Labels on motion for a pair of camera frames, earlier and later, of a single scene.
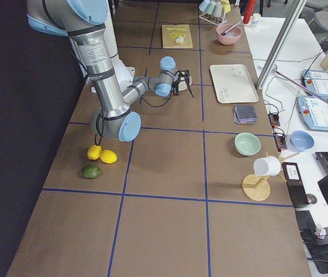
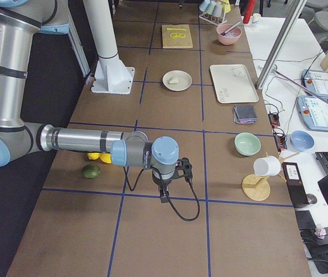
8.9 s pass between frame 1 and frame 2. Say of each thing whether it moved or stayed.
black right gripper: moved
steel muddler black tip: stayed
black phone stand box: stayed
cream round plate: stayed
